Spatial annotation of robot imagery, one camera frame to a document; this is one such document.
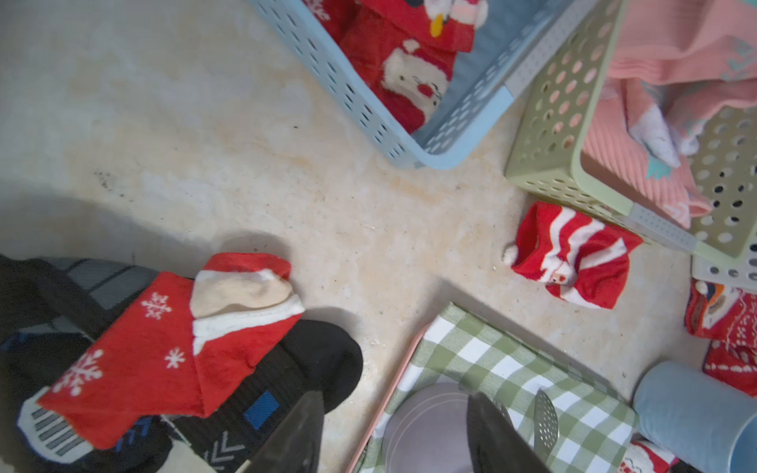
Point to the light blue plastic basket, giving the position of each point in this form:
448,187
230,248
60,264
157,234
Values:
512,47

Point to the red Santa Christmas sock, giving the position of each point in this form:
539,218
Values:
407,76

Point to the red bear Christmas sock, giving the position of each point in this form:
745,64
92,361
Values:
450,25

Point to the light blue ceramic mug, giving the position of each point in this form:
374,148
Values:
705,423

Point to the green white checkered cloth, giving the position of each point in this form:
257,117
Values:
458,347

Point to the lilac ceramic bowl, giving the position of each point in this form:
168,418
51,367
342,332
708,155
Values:
429,432

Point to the red white striped Santa sock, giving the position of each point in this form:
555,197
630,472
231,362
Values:
645,457

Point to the pink sock with teal leaves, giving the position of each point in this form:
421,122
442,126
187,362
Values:
675,66

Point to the white plastic basket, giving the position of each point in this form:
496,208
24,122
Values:
714,266

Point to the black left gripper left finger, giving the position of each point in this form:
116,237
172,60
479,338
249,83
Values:
295,445

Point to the black sock with white label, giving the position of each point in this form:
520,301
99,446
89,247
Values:
52,311

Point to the red snowflake sock white cuff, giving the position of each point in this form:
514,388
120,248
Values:
182,348

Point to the light green plastic basket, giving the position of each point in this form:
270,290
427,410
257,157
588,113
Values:
547,156

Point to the black sock with blue patch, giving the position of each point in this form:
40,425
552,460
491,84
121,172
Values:
314,356

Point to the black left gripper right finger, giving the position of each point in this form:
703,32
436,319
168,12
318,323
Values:
494,444

